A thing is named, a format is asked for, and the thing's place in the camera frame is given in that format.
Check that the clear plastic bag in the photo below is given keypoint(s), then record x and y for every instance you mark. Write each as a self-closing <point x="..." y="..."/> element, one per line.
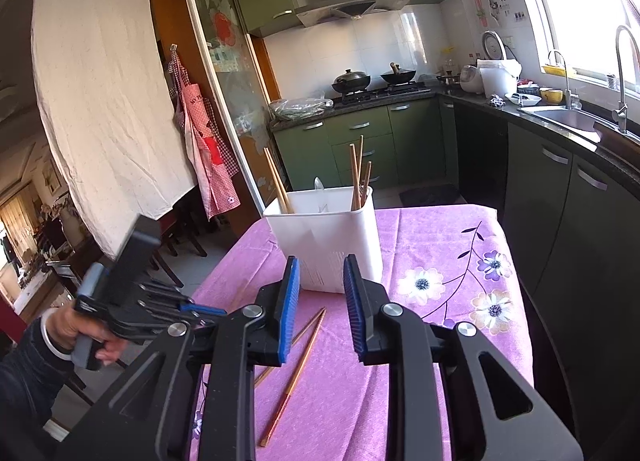
<point x="300" y="108"/>

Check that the purple floral tablecloth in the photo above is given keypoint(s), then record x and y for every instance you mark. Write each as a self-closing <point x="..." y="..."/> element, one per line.
<point x="425" y="241"/>

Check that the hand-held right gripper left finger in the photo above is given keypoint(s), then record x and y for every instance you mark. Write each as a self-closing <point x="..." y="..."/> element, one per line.
<point x="290" y="311"/>

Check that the dark kitchen base cabinet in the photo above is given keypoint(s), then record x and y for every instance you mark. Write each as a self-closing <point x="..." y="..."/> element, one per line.
<point x="550" y="201"/>

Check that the white hanging cloth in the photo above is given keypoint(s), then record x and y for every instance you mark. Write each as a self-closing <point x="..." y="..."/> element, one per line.
<point x="100" y="116"/>

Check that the white bowl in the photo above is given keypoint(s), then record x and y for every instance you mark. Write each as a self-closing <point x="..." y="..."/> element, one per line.
<point x="522" y="100"/>

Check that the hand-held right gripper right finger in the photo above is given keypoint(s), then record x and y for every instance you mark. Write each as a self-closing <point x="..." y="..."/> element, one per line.
<point x="354" y="311"/>

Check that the dark floor mat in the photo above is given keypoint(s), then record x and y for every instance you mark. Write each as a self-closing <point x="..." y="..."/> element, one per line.
<point x="430" y="195"/>

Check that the white bangle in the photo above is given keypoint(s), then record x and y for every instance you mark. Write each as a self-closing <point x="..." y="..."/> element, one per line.
<point x="47" y="336"/>

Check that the light bamboo chopstick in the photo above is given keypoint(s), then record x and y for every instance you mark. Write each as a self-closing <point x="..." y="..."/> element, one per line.
<point x="276" y="181"/>
<point x="360" y="156"/>
<point x="286" y="196"/>
<point x="353" y="176"/>

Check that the tall chrome faucet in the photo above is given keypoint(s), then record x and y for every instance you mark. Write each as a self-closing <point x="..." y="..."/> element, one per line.
<point x="621" y="91"/>

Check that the red checked apron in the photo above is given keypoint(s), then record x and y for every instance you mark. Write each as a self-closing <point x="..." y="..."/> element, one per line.
<point x="210" y="161"/>

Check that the yellow cup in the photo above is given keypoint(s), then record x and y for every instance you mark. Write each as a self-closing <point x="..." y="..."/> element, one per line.
<point x="551" y="96"/>

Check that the yellow container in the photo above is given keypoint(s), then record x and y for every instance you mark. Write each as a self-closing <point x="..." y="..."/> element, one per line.
<point x="559" y="70"/>

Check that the small dark pot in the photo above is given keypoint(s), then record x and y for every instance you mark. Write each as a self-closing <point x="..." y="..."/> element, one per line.
<point x="448" y="79"/>

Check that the green kitchen base cabinet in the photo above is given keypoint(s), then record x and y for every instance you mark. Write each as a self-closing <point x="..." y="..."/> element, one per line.
<point x="410" y="141"/>

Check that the white rice cooker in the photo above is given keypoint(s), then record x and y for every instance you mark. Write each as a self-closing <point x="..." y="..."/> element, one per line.
<point x="470" y="81"/>

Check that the reddish brown chopstick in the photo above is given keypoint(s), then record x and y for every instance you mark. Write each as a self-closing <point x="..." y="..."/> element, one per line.
<point x="298" y="366"/>
<point x="306" y="328"/>
<point x="369" y="172"/>

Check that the white plastic utensil holder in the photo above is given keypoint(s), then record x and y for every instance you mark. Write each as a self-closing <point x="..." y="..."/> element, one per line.
<point x="325" y="231"/>

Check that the person's left forearm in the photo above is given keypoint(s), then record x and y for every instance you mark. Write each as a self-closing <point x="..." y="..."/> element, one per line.
<point x="25" y="381"/>

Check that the small chrome faucet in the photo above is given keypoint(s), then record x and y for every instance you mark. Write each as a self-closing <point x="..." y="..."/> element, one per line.
<point x="568" y="86"/>

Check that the black lidded wok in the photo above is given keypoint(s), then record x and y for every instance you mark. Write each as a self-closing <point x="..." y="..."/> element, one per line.
<point x="350" y="81"/>

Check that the dark wooden chair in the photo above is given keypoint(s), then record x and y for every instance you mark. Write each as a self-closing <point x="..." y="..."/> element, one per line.
<point x="172" y="241"/>

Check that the black gas stove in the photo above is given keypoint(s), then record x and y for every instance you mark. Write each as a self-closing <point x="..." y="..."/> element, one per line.
<point x="380" y="91"/>

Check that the person's left hand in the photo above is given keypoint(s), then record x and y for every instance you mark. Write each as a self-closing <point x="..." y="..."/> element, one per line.
<point x="65" y="331"/>

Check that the kitchen window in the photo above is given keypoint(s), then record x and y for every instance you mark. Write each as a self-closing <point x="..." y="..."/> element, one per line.
<point x="590" y="1"/>

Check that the frosted glass sliding door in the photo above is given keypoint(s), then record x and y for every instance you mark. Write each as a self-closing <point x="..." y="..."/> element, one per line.
<point x="230" y="81"/>

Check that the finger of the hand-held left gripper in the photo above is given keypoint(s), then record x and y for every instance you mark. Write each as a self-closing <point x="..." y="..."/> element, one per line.
<point x="205" y="311"/>
<point x="167" y="292"/>

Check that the black open wok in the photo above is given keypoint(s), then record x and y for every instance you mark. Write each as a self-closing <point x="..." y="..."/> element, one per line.
<point x="398" y="76"/>

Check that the steel kitchen sink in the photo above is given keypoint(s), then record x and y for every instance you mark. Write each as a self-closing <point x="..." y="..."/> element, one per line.
<point x="565" y="117"/>

